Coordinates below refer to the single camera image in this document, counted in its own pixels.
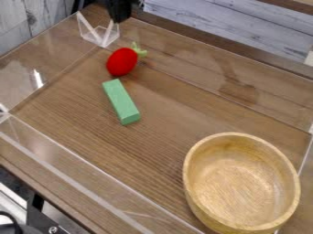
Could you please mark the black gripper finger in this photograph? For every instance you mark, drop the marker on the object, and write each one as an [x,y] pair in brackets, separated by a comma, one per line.
[119,9]

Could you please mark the green rectangular block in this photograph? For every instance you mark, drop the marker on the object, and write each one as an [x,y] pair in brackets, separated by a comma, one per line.
[121,102]

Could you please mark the wooden bowl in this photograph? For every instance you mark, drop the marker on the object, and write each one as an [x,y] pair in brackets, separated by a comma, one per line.
[240,184]

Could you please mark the black metal table frame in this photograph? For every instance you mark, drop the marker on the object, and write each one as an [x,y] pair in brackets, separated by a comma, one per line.
[28,210]

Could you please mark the red plush strawberry toy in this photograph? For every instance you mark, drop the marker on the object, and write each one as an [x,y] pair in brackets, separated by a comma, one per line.
[123,59]

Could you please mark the clear acrylic tray wall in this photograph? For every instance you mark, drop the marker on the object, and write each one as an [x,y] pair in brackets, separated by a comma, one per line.
[98,201]

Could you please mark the clear acrylic corner bracket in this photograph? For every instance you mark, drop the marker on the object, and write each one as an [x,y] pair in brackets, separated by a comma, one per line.
[101,36]

